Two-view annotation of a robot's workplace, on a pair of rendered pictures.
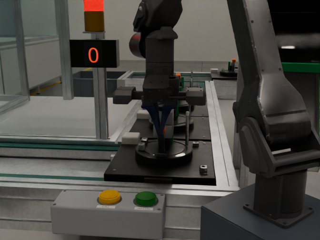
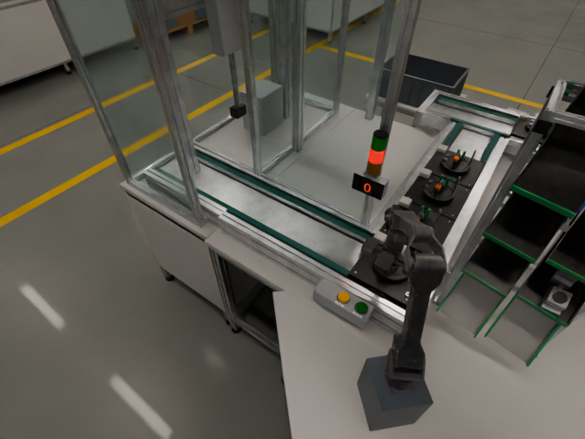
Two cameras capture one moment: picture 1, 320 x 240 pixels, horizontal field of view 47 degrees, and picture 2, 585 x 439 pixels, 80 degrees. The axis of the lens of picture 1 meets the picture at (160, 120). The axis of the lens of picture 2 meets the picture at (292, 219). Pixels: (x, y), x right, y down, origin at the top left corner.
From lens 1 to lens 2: 0.75 m
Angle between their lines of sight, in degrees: 39
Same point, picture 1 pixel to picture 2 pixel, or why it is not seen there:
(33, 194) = (309, 271)
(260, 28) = (415, 320)
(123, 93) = (367, 249)
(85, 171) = (344, 250)
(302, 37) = not seen: hidden behind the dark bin
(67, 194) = (324, 283)
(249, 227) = (377, 384)
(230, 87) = not seen: hidden behind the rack
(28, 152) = (316, 217)
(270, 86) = (407, 347)
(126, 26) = not seen: outside the picture
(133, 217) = (351, 315)
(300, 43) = (511, 256)
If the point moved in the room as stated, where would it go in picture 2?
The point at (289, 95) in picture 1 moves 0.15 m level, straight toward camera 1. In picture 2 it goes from (416, 353) to (376, 396)
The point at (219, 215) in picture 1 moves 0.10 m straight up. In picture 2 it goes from (370, 369) to (376, 354)
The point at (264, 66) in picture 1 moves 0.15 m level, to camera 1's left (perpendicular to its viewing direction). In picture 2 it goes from (408, 337) to (351, 309)
